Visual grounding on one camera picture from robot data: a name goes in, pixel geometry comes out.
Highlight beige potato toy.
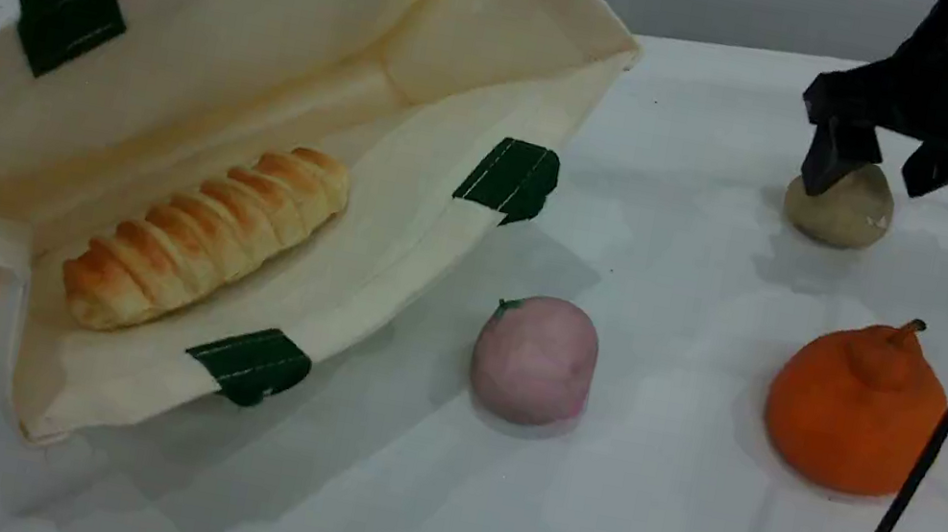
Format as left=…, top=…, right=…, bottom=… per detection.
left=777, top=150, right=902, bottom=256

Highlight white canvas bag green handles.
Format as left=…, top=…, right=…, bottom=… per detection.
left=0, top=0, right=650, bottom=532

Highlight long golden ridged bread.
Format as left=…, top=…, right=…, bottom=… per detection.
left=53, top=109, right=356, bottom=370

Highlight orange tangerine with stem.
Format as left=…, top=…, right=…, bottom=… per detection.
left=752, top=297, right=948, bottom=510

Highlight pink peach bun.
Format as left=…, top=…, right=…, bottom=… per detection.
left=462, top=285, right=607, bottom=438

